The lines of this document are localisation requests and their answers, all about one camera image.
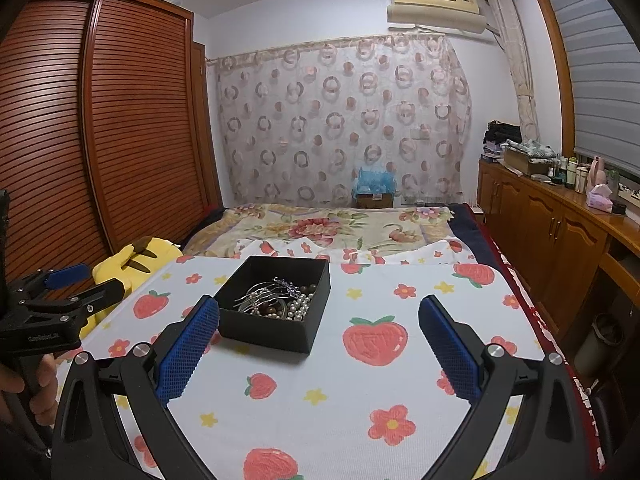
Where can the black jewelry box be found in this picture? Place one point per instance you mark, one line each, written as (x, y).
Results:
(265, 332)

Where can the purple beaded hair comb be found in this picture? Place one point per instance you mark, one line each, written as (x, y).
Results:
(260, 292)

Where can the pile of folded clothes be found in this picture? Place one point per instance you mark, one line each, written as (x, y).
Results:
(500, 137)

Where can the pink tissue box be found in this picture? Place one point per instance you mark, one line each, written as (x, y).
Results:
(599, 199)

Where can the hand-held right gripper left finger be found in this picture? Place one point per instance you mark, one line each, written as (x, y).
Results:
(185, 350)

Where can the brown slatted wardrobe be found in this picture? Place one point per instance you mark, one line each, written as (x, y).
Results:
(100, 125)

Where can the beige tied window curtain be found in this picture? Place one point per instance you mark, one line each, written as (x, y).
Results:
(520, 75)

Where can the strawberry print bed sheet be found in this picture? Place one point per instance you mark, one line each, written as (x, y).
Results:
(350, 400)

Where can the open box with cloth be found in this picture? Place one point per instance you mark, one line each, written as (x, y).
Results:
(527, 157)

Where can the blue plastic bag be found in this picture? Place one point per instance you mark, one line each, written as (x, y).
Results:
(375, 180)

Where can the grey window blind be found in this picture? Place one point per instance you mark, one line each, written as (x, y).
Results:
(595, 60)

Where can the grey trash bin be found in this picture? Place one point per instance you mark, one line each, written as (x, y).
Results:
(597, 345)

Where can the wall air conditioner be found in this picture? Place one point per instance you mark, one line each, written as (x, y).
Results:
(435, 7)

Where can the small cardboard box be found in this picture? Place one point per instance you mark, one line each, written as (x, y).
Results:
(375, 201)

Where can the floral blanket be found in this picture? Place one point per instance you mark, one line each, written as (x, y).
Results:
(310, 227)

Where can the row of toiletry bottles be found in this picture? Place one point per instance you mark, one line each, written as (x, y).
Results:
(572, 175)

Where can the person's left hand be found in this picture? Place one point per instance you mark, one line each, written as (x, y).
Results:
(44, 390)

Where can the wooden side cabinet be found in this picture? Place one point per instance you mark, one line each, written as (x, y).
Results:
(545, 230)

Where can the yellow plush toy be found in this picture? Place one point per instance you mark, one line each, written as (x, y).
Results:
(125, 267)

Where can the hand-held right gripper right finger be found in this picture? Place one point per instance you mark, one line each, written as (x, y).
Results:
(450, 350)

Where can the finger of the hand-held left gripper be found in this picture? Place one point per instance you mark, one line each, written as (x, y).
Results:
(67, 275)
(100, 296)

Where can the circle pattern sheer curtain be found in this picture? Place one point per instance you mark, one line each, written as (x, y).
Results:
(345, 115)

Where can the dark blue mattress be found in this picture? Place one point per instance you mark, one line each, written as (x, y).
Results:
(470, 232)

